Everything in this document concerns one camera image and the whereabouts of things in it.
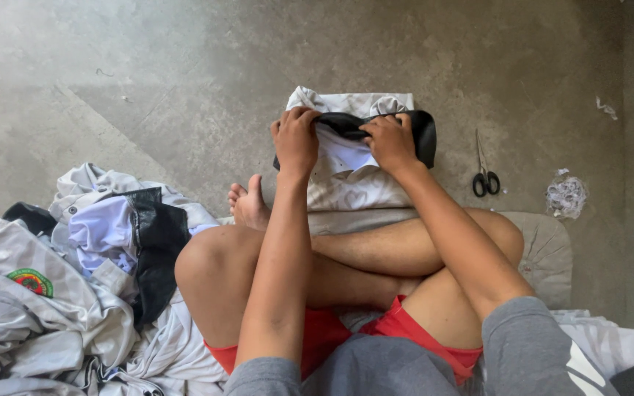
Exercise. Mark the person's right hand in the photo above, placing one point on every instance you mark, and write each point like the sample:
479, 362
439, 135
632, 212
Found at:
391, 146

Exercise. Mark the person's leg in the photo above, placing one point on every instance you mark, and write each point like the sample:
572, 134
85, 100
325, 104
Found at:
212, 280
372, 247

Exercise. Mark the person's left leg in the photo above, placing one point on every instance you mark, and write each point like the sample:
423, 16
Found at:
212, 280

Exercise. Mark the white cloth scrap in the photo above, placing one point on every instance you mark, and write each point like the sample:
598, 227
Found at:
606, 108

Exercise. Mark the person's left hand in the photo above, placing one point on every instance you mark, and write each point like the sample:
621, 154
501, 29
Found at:
295, 146

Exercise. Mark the heap of white and black garments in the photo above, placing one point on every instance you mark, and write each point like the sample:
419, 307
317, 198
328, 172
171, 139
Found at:
47, 308

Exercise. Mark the person's right fingers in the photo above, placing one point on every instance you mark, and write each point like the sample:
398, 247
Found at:
386, 125

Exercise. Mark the person's left fingers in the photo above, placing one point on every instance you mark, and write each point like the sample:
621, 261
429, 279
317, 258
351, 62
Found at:
300, 116

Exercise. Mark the grey seat cushion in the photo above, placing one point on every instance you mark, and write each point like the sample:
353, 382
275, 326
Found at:
542, 256

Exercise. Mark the white shirt with black collar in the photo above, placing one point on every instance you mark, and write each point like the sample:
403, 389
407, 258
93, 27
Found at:
350, 190

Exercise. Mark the person's right leg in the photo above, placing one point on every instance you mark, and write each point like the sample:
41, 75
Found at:
372, 247

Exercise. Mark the grey sweatshirt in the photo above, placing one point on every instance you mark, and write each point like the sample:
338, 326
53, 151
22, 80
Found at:
520, 352

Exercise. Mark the white garment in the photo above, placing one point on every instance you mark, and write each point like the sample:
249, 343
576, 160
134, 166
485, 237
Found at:
603, 338

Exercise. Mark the red shorts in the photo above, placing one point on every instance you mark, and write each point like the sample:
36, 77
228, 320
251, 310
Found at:
322, 335

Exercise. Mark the clump of white thread scraps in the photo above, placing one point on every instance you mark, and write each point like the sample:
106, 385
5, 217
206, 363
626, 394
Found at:
566, 197

